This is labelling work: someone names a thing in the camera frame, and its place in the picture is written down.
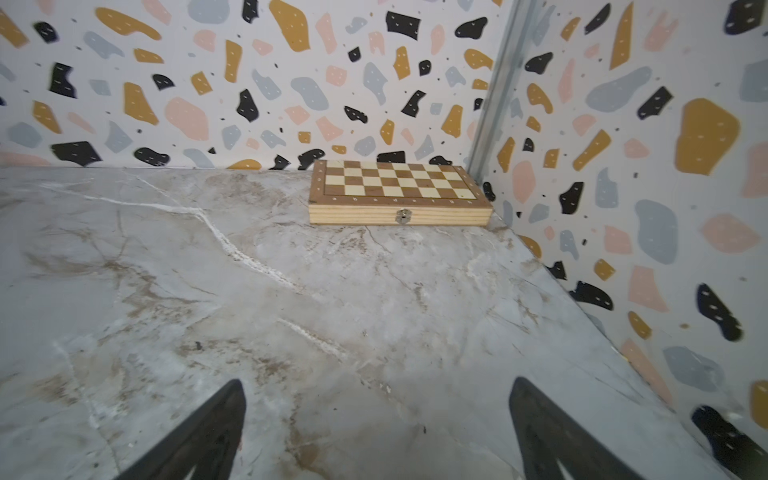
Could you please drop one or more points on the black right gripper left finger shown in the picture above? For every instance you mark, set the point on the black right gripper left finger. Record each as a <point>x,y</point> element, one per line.
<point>203,446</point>

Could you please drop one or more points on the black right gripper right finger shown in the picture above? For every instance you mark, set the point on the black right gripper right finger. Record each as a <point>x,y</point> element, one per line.
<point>553,444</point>

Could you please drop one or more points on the wooden folding chess board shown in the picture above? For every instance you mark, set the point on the wooden folding chess board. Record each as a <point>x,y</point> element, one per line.
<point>346,192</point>

